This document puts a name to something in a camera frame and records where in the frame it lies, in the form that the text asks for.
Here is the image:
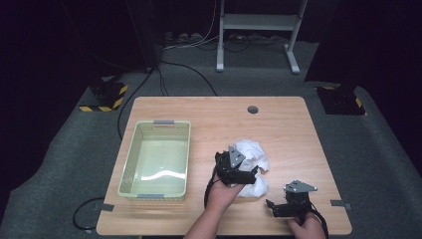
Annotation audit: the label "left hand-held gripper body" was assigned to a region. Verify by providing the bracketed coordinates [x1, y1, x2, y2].
[214, 144, 247, 185]

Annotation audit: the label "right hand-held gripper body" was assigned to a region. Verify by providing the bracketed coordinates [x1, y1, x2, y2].
[283, 179, 318, 217]

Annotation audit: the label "white cloth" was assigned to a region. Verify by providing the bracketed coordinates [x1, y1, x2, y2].
[233, 138, 271, 199]

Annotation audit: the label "pale green plastic basket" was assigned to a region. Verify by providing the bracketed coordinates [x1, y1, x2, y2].
[117, 119, 192, 201]

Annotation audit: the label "person's left hand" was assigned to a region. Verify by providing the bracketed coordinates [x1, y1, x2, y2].
[205, 175, 247, 214]

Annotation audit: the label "person's right hand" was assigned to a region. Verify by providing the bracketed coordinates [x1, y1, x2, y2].
[287, 212, 327, 239]

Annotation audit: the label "grey tape piece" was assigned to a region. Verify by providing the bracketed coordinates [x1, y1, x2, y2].
[329, 199, 352, 211]
[94, 202, 115, 212]

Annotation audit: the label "black yellow striped base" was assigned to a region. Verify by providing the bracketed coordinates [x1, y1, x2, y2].
[79, 78, 129, 113]
[315, 85, 366, 117]

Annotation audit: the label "white metal stand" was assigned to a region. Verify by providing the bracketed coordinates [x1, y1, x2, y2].
[216, 0, 309, 75]

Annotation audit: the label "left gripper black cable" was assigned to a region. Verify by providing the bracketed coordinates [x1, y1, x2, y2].
[203, 168, 221, 209]

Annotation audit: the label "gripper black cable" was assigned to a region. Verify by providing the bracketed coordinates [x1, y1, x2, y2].
[203, 168, 221, 209]
[310, 202, 330, 239]

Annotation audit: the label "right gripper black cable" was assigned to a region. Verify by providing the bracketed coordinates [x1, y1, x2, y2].
[310, 202, 330, 239]

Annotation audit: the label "black floor cable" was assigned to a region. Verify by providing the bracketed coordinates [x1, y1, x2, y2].
[116, 68, 154, 140]
[160, 60, 219, 98]

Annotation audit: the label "white cables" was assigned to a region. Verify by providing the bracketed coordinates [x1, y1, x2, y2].
[162, 0, 221, 51]

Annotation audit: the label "dark stand post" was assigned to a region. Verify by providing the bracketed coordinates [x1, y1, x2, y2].
[124, 0, 159, 73]

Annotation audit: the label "looped black cable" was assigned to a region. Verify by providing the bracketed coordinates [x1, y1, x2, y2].
[72, 196, 106, 231]

